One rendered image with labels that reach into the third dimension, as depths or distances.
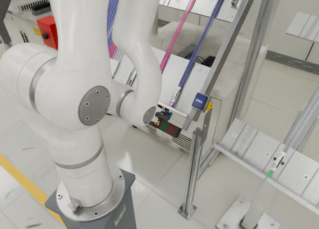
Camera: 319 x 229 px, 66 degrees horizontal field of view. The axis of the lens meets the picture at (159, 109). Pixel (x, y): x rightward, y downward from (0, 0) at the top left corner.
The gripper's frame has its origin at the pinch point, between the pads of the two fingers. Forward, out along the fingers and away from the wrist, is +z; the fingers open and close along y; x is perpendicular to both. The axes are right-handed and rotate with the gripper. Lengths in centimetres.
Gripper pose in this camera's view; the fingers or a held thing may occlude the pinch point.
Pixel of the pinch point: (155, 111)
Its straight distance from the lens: 84.0
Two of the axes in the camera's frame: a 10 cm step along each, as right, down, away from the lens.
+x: 4.2, -9.1, -0.4
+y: 8.1, 3.9, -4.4
